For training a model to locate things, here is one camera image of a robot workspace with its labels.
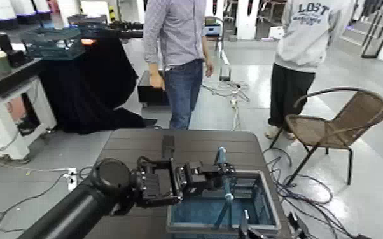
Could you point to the black box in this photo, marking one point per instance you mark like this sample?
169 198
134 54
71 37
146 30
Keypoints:
146 93

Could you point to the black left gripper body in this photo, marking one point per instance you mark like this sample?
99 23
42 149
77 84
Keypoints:
158 187

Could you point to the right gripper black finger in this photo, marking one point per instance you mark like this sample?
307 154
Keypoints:
244 227
297 227

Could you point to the orange object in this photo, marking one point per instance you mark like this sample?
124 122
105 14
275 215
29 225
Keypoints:
88 42

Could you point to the brown wicker chair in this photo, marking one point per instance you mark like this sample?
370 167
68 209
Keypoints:
338 127

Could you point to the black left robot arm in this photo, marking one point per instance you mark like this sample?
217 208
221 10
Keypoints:
88 200

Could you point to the person in grey hoodie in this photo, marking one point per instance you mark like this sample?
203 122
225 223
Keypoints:
301 40

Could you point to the white power strip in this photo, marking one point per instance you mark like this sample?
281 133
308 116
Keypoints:
72 182

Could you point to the black cloth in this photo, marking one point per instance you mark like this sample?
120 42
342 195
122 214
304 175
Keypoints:
91 83

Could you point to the small monitor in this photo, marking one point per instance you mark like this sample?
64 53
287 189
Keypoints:
212 28

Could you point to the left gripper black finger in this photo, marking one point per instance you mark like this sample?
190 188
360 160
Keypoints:
198 188
208 172

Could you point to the black metal frame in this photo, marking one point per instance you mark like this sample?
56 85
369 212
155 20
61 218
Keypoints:
378 30

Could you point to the dark plastic crate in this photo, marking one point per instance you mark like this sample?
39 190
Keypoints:
89 26

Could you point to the metal floor stand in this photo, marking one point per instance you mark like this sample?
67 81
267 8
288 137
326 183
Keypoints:
225 60

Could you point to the blue plastic crate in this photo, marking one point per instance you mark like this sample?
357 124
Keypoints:
53 43

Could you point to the person in checked shirt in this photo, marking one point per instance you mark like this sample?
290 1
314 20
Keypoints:
181 40

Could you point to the green cup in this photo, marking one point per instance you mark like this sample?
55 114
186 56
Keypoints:
0 61

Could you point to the white stand with black top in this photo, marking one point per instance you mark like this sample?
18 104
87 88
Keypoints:
7 100

